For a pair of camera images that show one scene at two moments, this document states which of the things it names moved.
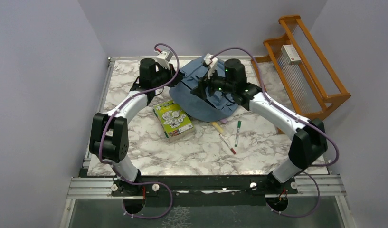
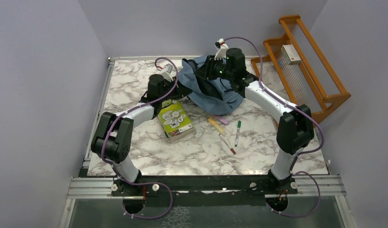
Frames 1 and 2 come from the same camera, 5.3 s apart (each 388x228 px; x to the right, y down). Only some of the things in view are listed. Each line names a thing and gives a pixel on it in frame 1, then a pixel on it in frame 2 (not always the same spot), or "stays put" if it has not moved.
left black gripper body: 162,74 -> 177,93
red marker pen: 228,144 stays put
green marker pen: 239,125 stays put
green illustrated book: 175,122 stays put
